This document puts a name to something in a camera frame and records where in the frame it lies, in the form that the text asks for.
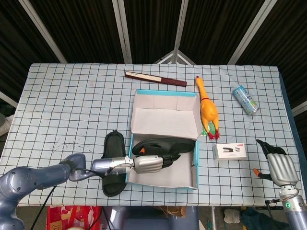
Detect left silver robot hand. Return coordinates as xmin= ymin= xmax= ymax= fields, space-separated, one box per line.
xmin=133 ymin=148 xmax=182 ymax=173

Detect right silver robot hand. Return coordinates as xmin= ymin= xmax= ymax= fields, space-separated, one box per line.
xmin=253 ymin=138 xmax=300 ymax=186

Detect black rubber slipper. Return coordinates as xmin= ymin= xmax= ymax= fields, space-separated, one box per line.
xmin=131 ymin=138 xmax=196 ymax=160
xmin=100 ymin=129 xmax=127 ymax=197

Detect light blue shoe box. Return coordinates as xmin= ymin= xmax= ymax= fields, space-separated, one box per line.
xmin=126 ymin=89 xmax=204 ymax=190

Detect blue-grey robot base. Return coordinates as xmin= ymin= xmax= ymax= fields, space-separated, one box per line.
xmin=102 ymin=206 xmax=199 ymax=230

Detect white stapler box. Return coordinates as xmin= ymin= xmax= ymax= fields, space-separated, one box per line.
xmin=212 ymin=143 xmax=248 ymax=161

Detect brown paper bag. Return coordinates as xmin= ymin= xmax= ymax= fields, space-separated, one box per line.
xmin=157 ymin=206 xmax=187 ymax=218

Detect blue jeans leg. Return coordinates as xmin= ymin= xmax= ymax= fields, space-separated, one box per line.
xmin=239 ymin=207 xmax=288 ymax=230

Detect green plastic packet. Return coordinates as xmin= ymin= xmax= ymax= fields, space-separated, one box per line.
xmin=201 ymin=119 xmax=218 ymax=137

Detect blue green drink can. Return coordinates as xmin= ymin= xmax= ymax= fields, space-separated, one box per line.
xmin=232 ymin=86 xmax=260 ymax=116

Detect yellow rubber chicken toy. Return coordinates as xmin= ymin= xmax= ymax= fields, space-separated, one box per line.
xmin=194 ymin=75 xmax=220 ymax=140

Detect white table leg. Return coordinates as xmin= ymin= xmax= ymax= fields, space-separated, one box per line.
xmin=211 ymin=206 xmax=217 ymax=230

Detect dark red folding fan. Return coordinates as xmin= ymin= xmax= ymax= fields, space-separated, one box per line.
xmin=124 ymin=71 xmax=188 ymax=87

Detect red patterned bag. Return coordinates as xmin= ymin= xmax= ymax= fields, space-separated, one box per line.
xmin=47 ymin=205 xmax=103 ymax=230

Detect blue checked tablecloth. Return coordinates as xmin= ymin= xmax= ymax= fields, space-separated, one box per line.
xmin=0 ymin=63 xmax=303 ymax=207

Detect white cloth bundle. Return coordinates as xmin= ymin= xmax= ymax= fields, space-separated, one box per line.
xmin=0 ymin=114 xmax=14 ymax=136

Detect dark pleated curtain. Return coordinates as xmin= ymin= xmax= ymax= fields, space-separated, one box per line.
xmin=0 ymin=0 xmax=307 ymax=115

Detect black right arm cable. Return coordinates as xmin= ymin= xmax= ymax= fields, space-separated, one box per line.
xmin=265 ymin=198 xmax=283 ymax=211

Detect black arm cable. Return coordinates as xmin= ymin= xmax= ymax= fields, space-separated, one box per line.
xmin=265 ymin=198 xmax=283 ymax=211
xmin=31 ymin=167 xmax=113 ymax=230

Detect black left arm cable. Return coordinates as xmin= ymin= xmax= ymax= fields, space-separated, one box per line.
xmin=31 ymin=167 xmax=113 ymax=230

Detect white metal frame post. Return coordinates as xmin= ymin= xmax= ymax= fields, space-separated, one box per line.
xmin=18 ymin=0 xmax=68 ymax=64
xmin=173 ymin=0 xmax=190 ymax=64
xmin=112 ymin=0 xmax=133 ymax=64
xmin=0 ymin=90 xmax=19 ymax=108
xmin=291 ymin=100 xmax=307 ymax=116
xmin=227 ymin=0 xmax=274 ymax=65

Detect black floor cable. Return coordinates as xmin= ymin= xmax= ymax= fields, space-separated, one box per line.
xmin=94 ymin=206 xmax=113 ymax=230

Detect white triangular metal frame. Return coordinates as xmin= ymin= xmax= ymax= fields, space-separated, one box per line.
xmin=153 ymin=49 xmax=198 ymax=65

